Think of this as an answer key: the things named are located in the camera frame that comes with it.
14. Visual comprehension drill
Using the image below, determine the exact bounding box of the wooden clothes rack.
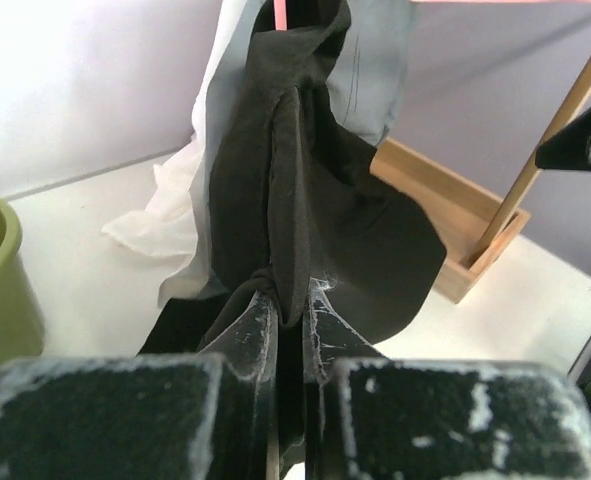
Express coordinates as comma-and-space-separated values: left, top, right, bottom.
369, 17, 591, 305

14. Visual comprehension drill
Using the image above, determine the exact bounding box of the white shirt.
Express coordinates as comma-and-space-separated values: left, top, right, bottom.
101, 78, 211, 259

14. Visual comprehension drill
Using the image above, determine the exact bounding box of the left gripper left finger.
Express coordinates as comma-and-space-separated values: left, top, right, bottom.
0, 294, 279, 479

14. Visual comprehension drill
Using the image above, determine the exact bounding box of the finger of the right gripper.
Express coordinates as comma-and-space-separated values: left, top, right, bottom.
535, 107, 591, 172

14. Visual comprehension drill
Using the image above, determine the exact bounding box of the grey shirt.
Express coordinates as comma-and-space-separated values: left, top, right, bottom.
158, 0, 415, 306

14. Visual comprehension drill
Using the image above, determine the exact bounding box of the green plastic basket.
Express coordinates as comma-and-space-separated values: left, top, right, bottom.
0, 198, 45, 366

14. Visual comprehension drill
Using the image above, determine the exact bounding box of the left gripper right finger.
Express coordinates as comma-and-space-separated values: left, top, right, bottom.
302, 289, 591, 479

